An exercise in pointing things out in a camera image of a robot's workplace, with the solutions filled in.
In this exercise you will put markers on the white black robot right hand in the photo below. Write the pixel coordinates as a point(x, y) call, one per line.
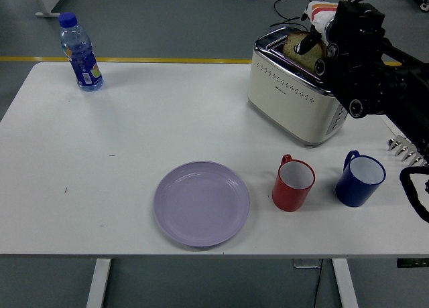
point(321, 13)

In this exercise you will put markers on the seeded bread slice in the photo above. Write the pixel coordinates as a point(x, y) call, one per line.
point(313, 58)

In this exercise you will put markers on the cream and chrome toaster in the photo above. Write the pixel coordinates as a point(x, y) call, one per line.
point(285, 97)

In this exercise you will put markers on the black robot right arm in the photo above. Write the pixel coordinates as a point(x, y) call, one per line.
point(362, 70)

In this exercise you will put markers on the purple round plate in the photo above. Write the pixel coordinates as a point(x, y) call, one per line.
point(201, 204)

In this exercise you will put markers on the silver metal toast rack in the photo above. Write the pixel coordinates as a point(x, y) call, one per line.
point(397, 144)

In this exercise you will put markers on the blue mug white inside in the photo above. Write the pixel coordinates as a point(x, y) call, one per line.
point(352, 191)

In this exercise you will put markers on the red mug white inside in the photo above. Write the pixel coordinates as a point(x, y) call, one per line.
point(288, 197)

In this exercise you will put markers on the clear water bottle blue label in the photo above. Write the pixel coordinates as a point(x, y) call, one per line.
point(83, 67)

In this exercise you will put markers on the grey box under table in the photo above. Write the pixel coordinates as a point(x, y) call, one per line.
point(306, 262)

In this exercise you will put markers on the white table leg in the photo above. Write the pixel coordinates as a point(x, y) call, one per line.
point(345, 284)
point(99, 284)

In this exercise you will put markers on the white background desk leg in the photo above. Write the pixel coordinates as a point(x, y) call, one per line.
point(42, 0)

